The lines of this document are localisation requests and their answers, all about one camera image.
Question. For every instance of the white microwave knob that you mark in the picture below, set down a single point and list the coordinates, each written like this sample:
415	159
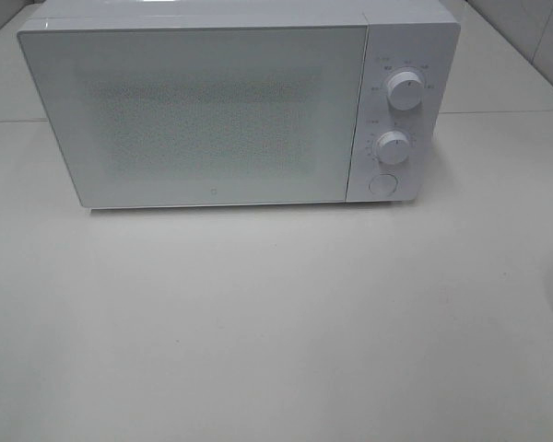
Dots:
404	88
393	148

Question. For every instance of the white microwave door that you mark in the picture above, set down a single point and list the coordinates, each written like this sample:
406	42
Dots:
157	118

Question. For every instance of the white microwave oven body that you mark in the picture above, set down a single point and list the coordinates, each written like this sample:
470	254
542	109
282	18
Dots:
417	34

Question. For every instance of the upper white microwave knob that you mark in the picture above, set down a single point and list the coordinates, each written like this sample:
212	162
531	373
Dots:
404	88

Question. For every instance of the lower white microwave knob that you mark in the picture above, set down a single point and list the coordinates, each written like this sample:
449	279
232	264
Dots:
393	148

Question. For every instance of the round white door button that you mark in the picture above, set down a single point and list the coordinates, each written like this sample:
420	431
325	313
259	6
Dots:
383	185

